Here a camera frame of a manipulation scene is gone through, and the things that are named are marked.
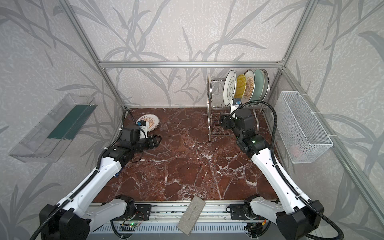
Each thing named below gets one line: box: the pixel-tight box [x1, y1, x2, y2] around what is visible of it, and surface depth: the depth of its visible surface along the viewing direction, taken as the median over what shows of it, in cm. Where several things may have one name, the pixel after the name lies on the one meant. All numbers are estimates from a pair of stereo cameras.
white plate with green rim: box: [222, 69, 237, 106], surface depth 89 cm
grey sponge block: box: [177, 195, 206, 236], surface depth 72 cm
